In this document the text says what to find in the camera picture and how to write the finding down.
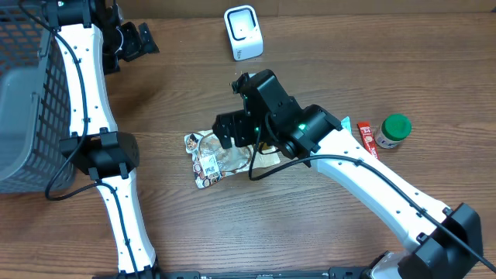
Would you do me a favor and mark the white brown snack bag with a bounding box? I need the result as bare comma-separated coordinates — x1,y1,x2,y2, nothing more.
184,129,281,190

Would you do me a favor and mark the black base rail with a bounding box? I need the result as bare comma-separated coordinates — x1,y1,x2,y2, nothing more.
93,267,371,279

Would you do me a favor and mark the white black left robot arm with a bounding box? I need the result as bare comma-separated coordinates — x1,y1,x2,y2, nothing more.
43,0,162,278

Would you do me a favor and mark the teal white snack packet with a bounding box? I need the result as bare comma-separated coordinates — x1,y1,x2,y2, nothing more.
341,116,353,134

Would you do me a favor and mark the red white snack packet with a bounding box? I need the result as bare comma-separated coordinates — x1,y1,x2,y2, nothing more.
357,122,380,160

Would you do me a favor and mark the white barcode scanner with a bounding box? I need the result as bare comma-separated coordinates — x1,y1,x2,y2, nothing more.
223,5,264,61

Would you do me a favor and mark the green lid Knorr jar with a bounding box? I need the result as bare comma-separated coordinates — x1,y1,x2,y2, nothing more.
374,114,412,149

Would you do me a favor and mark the grey plastic mesh basket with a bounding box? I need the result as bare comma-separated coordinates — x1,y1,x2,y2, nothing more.
1,1,71,194

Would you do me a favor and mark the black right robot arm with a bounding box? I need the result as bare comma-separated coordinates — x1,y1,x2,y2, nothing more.
212,69,484,278

